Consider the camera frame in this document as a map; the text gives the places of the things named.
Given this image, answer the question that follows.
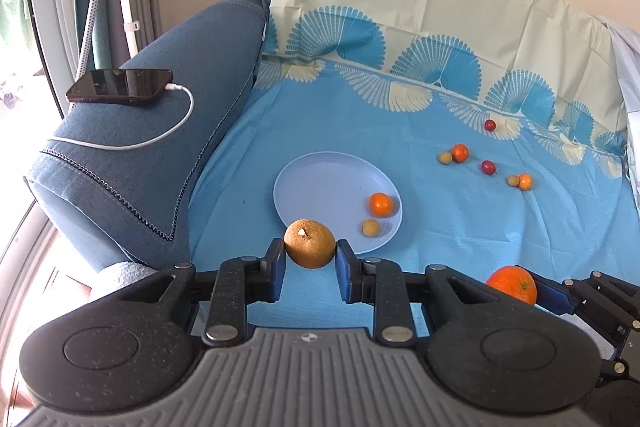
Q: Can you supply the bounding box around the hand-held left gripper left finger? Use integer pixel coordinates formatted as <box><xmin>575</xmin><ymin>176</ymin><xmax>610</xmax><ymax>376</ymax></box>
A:
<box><xmin>149</xmin><ymin>238</ymin><xmax>288</xmax><ymax>348</ymax></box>

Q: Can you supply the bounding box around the pale lavender cloth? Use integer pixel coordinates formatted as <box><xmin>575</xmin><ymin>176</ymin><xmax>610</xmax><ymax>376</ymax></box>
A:
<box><xmin>607</xmin><ymin>14</ymin><xmax>640</xmax><ymax>208</ymax></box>

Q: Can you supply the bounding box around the white dotted strap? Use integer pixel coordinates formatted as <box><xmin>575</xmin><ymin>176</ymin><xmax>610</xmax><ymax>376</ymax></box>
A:
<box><xmin>75</xmin><ymin>0</ymin><xmax>110</xmax><ymax>80</ymax></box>

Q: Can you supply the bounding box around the pale blue plate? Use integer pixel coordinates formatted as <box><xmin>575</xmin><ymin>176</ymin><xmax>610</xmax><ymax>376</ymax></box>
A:
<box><xmin>273</xmin><ymin>151</ymin><xmax>404</xmax><ymax>256</ymax></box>

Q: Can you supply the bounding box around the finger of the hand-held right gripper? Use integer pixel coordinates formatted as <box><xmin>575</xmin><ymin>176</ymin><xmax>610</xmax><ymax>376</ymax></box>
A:
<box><xmin>516</xmin><ymin>266</ymin><xmax>640</xmax><ymax>334</ymax></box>

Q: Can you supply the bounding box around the white charging cable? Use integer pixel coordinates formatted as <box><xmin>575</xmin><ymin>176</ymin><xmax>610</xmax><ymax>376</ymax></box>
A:
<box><xmin>52</xmin><ymin>82</ymin><xmax>195</xmax><ymax>152</ymax></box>

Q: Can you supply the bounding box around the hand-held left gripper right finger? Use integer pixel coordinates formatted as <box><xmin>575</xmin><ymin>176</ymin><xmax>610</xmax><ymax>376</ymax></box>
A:
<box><xmin>334</xmin><ymin>238</ymin><xmax>482</xmax><ymax>348</ymax></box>

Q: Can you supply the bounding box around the black smartphone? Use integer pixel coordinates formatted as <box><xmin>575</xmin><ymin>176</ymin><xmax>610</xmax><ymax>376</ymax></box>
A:
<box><xmin>66</xmin><ymin>68</ymin><xmax>174</xmax><ymax>106</ymax></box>

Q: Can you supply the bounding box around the blue fabric sofa armrest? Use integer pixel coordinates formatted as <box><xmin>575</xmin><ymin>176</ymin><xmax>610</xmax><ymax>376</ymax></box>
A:
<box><xmin>22</xmin><ymin>0</ymin><xmax>268</xmax><ymax>270</ymax></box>

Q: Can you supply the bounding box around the blue fan-print bed sheet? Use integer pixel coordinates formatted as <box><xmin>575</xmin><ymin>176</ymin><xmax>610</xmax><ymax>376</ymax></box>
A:
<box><xmin>190</xmin><ymin>0</ymin><xmax>640</xmax><ymax>338</ymax></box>

